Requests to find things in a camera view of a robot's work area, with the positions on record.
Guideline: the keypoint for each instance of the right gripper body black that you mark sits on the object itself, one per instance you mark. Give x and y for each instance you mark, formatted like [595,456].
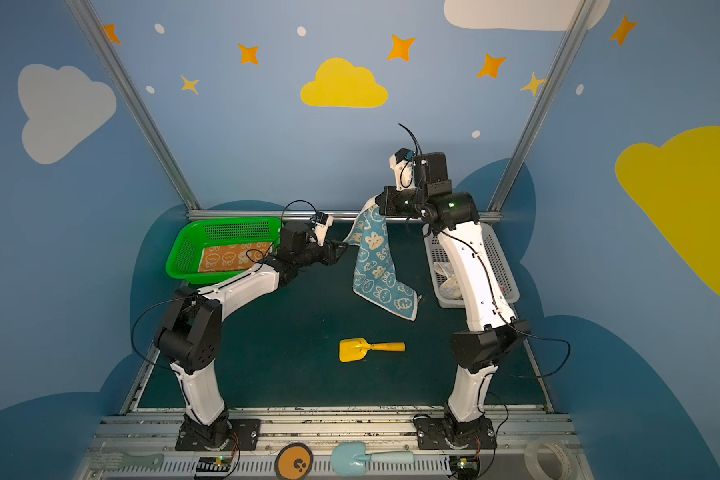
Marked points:
[386,201]

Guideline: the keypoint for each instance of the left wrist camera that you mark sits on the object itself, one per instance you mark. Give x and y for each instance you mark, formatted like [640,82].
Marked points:
[322,221]

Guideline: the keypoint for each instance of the light blue toy shovel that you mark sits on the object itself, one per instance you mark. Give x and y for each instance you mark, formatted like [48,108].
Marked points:
[350,459]

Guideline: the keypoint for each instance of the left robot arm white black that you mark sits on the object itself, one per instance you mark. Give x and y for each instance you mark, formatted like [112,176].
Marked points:
[190,332]

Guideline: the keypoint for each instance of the left electronics board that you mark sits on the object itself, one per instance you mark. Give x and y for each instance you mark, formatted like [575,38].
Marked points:
[219,467]

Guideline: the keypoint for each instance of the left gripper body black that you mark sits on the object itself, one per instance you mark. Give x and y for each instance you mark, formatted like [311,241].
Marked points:
[331,251]

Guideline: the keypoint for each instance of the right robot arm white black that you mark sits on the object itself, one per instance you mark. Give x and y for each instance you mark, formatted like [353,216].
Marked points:
[492,330]

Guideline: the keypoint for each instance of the orange black round disc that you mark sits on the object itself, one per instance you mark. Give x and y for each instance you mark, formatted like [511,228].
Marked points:
[293,462]

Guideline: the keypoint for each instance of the white plastic basket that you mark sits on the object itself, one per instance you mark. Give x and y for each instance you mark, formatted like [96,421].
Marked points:
[495,255]

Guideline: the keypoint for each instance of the right electronics board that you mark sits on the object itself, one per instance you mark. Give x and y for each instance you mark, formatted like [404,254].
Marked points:
[463,468]

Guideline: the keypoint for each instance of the electronics board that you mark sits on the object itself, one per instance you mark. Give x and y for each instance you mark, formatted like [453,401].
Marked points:
[219,467]
[463,468]

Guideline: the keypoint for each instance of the yellow toy shovel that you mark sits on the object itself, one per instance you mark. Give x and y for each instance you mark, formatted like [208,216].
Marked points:
[351,350]

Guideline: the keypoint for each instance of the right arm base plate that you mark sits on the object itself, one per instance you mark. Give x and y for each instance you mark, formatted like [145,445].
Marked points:
[447,434]

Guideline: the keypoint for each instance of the clear tape roll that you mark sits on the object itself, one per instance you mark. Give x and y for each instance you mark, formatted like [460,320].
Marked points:
[546,459]

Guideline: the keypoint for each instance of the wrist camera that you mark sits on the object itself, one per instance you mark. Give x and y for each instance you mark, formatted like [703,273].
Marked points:
[322,221]
[402,165]

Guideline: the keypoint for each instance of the beige lettered towel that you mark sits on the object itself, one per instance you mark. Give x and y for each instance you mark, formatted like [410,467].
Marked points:
[449,289]

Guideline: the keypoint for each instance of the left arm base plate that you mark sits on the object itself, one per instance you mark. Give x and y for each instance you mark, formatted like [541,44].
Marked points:
[222,435]

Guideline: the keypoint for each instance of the teal patterned towel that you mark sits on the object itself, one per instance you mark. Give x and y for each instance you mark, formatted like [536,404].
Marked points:
[374,277]

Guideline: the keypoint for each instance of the green plastic basket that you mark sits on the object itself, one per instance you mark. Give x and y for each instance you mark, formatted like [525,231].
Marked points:
[184,257]

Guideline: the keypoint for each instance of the orange jellyfish pattern towel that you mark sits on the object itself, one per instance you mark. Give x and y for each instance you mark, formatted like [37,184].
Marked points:
[233,257]

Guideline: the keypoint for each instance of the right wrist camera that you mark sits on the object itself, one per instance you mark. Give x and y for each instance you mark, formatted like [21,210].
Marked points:
[402,165]

